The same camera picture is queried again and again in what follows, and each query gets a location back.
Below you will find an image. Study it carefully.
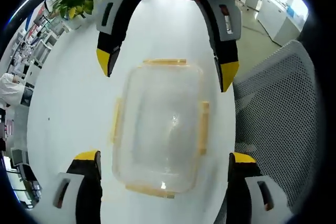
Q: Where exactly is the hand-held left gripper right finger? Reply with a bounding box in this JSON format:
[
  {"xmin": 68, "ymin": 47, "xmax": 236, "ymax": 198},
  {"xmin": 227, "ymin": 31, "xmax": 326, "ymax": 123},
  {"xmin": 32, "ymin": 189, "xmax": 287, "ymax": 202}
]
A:
[{"xmin": 227, "ymin": 152, "xmax": 294, "ymax": 224}]

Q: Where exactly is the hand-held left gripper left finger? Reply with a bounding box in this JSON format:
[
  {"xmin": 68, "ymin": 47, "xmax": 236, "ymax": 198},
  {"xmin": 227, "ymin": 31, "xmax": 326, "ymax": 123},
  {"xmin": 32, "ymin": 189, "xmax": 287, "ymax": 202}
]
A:
[{"xmin": 52, "ymin": 150, "xmax": 103, "ymax": 224}]

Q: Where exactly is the clear plastic buckle container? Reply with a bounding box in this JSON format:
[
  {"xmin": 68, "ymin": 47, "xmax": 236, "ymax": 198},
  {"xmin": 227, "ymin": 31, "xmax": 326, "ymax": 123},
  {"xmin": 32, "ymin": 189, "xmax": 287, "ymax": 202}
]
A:
[{"xmin": 106, "ymin": 58, "xmax": 211, "ymax": 200}]

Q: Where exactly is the white cabinet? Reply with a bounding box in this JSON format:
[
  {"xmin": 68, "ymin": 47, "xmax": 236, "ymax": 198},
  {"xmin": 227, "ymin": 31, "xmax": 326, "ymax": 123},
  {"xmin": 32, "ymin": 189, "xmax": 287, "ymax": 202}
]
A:
[{"xmin": 256, "ymin": 0, "xmax": 299, "ymax": 44}]

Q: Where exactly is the computer monitor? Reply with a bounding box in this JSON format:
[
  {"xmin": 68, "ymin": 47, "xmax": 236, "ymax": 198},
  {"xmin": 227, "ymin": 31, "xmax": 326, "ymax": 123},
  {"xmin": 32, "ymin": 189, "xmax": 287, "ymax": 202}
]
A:
[{"xmin": 10, "ymin": 147, "xmax": 30, "ymax": 167}]

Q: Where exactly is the white mesh chair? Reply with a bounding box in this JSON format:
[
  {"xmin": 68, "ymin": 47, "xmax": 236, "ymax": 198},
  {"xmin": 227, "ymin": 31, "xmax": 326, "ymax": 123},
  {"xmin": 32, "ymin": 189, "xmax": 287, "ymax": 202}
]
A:
[{"xmin": 233, "ymin": 39, "xmax": 317, "ymax": 216}]

